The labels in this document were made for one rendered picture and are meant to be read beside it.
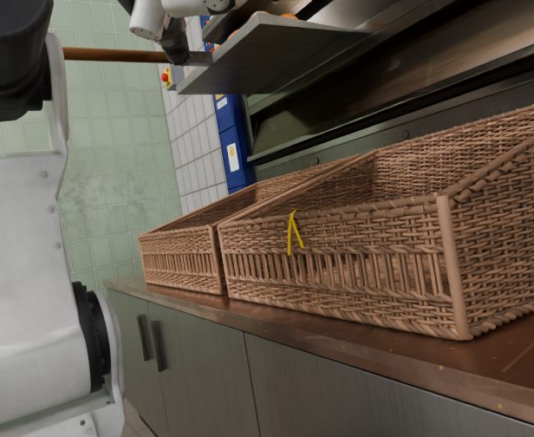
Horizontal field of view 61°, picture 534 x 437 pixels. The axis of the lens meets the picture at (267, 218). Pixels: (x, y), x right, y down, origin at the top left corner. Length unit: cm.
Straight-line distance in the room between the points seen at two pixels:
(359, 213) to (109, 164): 201
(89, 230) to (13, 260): 184
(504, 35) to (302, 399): 76
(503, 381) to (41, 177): 53
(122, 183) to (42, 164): 186
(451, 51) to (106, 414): 93
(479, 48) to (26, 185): 85
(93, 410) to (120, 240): 185
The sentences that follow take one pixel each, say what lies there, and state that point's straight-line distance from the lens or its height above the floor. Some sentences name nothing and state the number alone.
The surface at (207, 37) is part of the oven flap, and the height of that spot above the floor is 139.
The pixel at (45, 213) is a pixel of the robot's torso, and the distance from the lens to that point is 61.
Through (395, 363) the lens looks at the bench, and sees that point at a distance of 50.
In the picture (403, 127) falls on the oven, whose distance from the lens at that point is 117.
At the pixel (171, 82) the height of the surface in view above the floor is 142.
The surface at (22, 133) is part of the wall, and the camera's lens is 246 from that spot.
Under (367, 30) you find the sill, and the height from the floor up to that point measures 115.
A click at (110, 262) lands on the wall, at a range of 244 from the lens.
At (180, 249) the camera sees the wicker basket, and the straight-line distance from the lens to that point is 116.
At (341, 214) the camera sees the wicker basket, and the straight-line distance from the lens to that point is 60.
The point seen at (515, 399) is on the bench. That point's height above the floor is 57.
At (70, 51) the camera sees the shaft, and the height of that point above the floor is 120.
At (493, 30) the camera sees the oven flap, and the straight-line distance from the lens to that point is 105.
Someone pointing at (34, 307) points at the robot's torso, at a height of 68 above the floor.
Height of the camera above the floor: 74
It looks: 1 degrees down
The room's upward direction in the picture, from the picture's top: 9 degrees counter-clockwise
